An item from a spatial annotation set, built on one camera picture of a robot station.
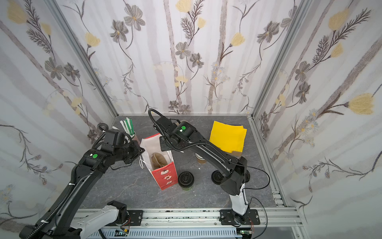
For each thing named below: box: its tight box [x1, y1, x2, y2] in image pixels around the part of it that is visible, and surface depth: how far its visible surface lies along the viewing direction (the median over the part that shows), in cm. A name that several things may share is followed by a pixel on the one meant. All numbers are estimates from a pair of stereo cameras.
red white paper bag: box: [140, 133, 179, 191], surface depth 78 cm
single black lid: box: [210, 169, 225, 185], surface depth 88 cm
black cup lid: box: [178, 171, 195, 188], surface depth 77 cm
